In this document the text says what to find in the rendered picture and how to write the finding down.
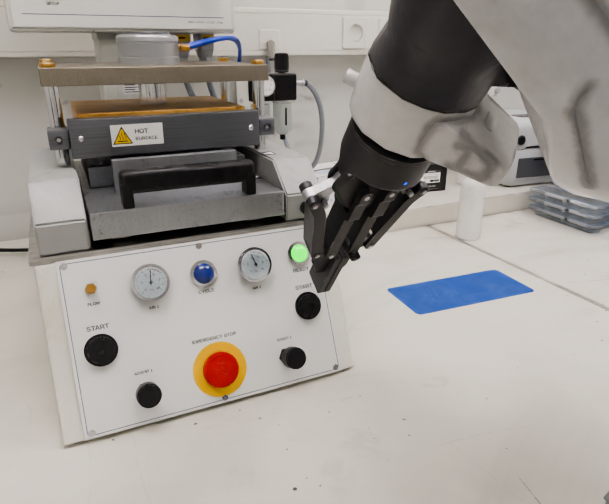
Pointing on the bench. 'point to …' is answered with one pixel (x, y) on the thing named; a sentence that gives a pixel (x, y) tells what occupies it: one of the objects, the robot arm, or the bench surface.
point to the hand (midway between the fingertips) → (327, 265)
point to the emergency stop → (220, 369)
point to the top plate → (152, 64)
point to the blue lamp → (203, 273)
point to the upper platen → (150, 104)
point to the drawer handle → (185, 178)
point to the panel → (190, 327)
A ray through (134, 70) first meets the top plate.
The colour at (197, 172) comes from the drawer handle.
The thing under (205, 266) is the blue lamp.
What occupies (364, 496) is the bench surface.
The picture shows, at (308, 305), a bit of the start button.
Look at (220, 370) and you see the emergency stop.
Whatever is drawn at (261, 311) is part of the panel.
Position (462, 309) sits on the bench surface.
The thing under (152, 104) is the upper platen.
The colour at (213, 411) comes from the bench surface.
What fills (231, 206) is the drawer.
